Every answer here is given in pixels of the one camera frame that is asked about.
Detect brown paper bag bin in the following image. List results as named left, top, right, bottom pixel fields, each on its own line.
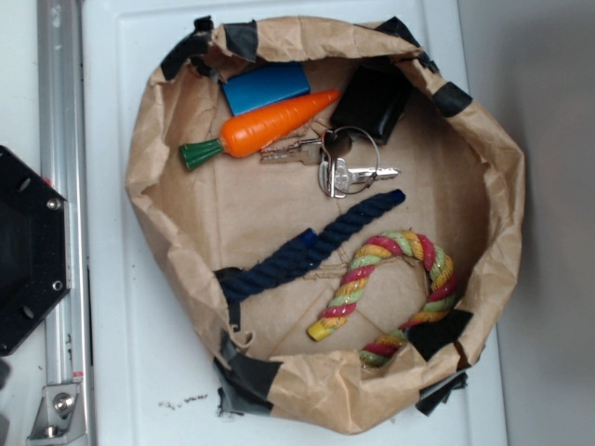
left=126, top=17, right=525, bottom=434

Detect orange plastic toy carrot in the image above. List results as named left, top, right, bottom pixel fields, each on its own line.
left=179, top=89, right=340, bottom=170

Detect blue rectangular block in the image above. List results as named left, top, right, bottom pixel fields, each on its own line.
left=221, top=62, right=311, bottom=116

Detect black rectangular box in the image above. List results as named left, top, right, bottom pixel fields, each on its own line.
left=331, top=66, right=413, bottom=145

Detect dark blue twisted rope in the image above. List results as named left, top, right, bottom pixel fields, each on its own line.
left=216, top=189, right=407, bottom=306

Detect silver keys on ring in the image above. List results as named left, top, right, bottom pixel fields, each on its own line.
left=260, top=125, right=401, bottom=199

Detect multicolored twisted rope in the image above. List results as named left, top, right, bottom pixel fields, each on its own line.
left=306, top=230, right=459, bottom=369

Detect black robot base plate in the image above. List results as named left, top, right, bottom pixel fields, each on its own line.
left=1, top=146, right=69, bottom=357

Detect aluminium frame rail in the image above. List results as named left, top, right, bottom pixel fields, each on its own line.
left=36, top=1, right=97, bottom=445

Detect metal corner bracket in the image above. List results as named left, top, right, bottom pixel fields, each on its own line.
left=26, top=383, right=86, bottom=445

